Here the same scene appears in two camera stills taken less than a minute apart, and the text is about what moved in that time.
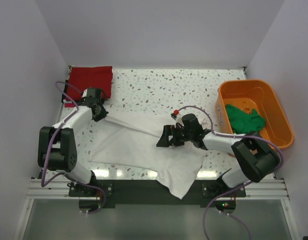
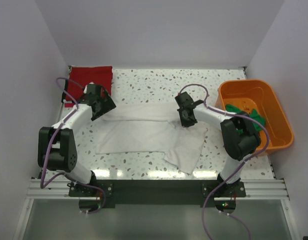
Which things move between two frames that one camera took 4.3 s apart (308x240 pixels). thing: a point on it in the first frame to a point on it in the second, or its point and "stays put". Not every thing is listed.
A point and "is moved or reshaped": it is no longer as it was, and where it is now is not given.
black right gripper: [169, 130] to [184, 123]
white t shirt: [119, 139] is moved or reshaped
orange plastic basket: [252, 95] stays put
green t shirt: [242, 122] stays put
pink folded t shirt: [69, 105] stays put
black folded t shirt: [65, 91] stays put
